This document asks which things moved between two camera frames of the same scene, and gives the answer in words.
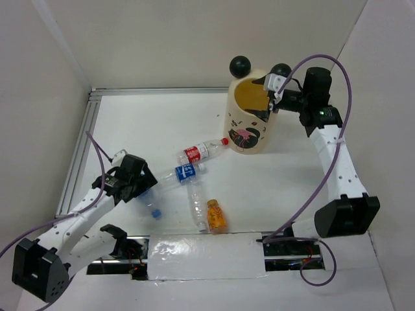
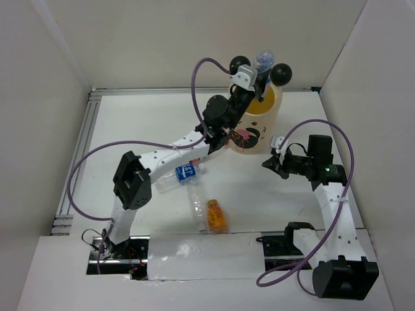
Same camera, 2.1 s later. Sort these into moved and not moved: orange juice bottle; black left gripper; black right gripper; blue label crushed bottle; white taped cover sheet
Moved: black right gripper; blue label crushed bottle; black left gripper
Not moved: white taped cover sheet; orange juice bottle
